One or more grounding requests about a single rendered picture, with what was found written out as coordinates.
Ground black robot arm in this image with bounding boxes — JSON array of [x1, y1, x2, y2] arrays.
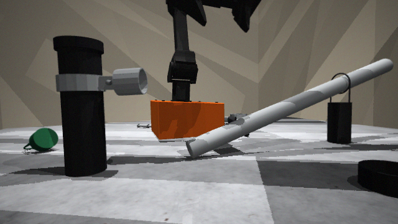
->
[[166, 0, 198, 102]]

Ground green mug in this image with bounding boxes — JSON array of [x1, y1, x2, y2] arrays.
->
[[24, 128, 58, 152]]

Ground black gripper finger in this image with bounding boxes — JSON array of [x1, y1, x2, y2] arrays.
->
[[233, 0, 258, 32], [177, 0, 206, 27]]

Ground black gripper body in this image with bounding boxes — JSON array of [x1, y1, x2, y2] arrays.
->
[[170, 0, 262, 16]]

